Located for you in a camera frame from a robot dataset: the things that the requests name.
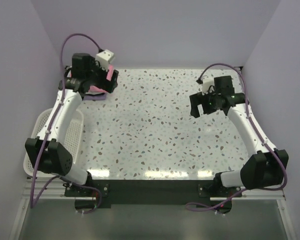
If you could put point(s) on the pink t shirt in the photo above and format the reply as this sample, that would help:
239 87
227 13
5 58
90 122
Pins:
91 80

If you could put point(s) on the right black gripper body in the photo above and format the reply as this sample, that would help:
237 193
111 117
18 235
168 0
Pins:
198 101

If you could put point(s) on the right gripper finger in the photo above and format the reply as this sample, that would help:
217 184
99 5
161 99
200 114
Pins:
195 101
208 108

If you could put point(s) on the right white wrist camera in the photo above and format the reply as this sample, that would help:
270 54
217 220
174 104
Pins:
206 85

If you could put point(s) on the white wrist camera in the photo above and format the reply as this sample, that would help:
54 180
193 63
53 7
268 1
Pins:
105 58
206 85

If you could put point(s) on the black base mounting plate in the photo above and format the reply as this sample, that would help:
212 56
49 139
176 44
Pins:
103 193

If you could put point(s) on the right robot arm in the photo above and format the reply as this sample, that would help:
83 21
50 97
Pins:
266 164

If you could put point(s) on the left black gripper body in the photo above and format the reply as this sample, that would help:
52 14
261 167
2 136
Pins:
109 81

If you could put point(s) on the folded purple t shirt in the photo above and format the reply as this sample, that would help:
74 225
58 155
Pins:
95 97

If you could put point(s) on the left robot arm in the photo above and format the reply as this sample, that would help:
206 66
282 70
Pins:
46 151

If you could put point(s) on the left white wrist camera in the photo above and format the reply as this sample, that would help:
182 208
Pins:
105 58

